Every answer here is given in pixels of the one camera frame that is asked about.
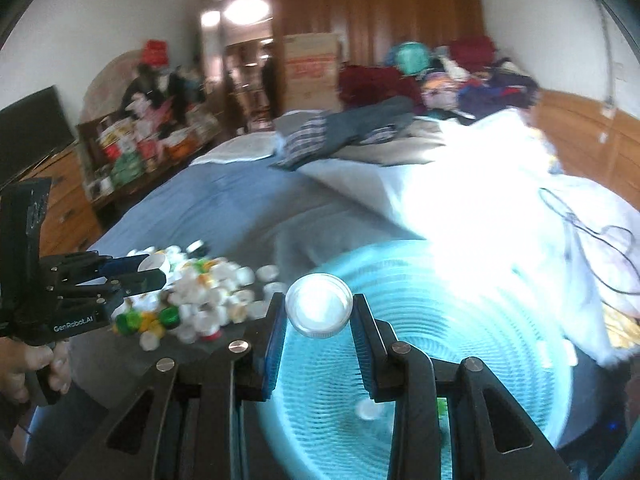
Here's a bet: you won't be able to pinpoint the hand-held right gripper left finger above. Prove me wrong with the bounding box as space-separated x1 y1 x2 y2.
75 292 290 480

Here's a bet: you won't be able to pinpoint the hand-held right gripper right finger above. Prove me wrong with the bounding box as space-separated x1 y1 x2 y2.
350 294 573 480

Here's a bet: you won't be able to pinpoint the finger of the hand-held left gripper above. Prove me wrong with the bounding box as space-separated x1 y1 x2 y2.
97 254 151 277
107 269 168 297

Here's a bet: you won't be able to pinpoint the pile of mixed bottle caps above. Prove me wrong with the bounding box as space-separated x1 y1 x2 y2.
111 240 296 351

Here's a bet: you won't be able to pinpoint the teal plastic basket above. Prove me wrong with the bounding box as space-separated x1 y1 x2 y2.
257 240 576 480

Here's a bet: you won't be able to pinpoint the person's left hand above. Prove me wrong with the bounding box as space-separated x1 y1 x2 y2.
0 337 72 406

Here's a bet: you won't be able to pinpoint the wooden dresser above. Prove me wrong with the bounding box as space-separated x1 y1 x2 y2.
29 144 107 257

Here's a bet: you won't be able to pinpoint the blue-grey blanket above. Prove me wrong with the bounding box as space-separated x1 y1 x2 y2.
65 159 432 413

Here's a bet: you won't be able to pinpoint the heap of bags and packets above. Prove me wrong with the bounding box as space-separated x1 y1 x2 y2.
77 39 224 202

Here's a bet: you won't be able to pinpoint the black television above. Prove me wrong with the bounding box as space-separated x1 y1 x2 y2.
0 85 77 187

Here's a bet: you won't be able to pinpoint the white pillow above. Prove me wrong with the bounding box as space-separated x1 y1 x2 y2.
191 132 282 167

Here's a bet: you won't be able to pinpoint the white bed sheet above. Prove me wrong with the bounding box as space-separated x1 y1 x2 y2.
299 107 640 367

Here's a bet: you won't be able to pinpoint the plaid shirt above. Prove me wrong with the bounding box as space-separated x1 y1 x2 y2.
276 114 332 169

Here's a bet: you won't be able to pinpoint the dark grey pants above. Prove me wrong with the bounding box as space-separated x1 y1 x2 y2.
324 96 417 149

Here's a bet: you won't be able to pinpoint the dark red garment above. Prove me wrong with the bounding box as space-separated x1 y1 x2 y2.
339 63 422 109

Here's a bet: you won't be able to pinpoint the yellow patterned cloth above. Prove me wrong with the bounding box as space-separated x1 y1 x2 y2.
601 304 640 350

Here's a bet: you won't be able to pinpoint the cardboard box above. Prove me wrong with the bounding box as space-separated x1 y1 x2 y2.
282 32 344 114

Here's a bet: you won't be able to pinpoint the ceiling lamp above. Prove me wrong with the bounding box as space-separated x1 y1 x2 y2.
224 0 272 24

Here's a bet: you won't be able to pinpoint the pile of colourful clothes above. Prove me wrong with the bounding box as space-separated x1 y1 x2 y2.
419 35 542 122

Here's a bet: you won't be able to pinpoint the teal cloth bundle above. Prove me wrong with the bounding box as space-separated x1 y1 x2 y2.
387 41 432 77

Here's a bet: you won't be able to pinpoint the wooden headboard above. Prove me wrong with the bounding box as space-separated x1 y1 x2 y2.
529 87 640 207

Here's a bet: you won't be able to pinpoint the wooden wardrobe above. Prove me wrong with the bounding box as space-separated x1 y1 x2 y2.
269 0 487 112

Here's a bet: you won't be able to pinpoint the black cable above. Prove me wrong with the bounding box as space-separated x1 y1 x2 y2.
538 186 640 297

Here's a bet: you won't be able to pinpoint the wall cable conduit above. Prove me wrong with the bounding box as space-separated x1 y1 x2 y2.
596 4 619 117

